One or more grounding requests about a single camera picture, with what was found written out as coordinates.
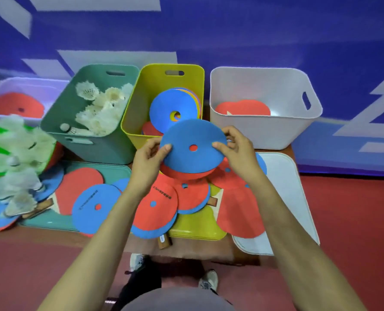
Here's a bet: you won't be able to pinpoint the white plastic lid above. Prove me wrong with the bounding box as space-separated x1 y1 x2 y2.
232 153 320 256

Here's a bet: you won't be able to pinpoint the white plastic bin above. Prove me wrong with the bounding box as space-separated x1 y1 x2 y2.
210 67 323 150

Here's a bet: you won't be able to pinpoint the yellow foam disc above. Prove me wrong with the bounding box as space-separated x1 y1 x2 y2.
176 87 203 119

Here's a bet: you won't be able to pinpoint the yellow plastic lid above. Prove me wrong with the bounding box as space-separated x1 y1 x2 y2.
168 184 227 241

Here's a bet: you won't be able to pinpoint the pile of white shuttlecocks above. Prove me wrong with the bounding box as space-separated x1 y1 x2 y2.
60 81 134 137

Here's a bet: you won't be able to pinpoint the yellow plastic bin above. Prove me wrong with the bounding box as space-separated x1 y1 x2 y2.
121 63 205 150

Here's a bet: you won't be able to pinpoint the teal plastic lid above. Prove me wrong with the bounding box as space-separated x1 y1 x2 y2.
19 160 132 232

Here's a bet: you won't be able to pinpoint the person's left hand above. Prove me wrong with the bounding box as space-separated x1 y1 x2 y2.
127 136 173 199

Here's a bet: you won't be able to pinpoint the wooden paddle handle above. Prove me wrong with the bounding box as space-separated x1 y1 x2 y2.
157 233 173 250

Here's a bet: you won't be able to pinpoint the person's left forearm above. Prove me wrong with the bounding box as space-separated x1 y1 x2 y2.
38 186 150 311

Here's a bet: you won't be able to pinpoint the heap of white shuttlecocks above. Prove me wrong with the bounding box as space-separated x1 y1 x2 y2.
0 115 57 217

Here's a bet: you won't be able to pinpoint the lavender plastic bin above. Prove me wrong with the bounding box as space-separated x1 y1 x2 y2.
0 77 70 127

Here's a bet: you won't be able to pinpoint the person's shoe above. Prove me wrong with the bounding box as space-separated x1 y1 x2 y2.
129 253 150 272
198 270 219 292

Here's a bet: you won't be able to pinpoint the person's right shoe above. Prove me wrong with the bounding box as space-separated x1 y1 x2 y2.
198 270 219 292

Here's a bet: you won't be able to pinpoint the grey shirt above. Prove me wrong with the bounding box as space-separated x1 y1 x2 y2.
121 287 234 311

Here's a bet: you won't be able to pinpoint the person's right forearm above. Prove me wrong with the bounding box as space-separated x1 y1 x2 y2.
247 175 368 311

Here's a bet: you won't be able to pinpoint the black trousers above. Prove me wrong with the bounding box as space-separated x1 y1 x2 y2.
111 256 162 311

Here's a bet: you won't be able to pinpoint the person's left shoe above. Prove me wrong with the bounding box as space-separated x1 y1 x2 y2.
129 253 150 272

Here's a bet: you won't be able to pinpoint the person's right hand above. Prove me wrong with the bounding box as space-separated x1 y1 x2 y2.
212 125 267 189

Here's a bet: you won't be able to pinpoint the blue disc with yellow hole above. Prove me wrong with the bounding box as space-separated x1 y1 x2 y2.
149 89 199 135

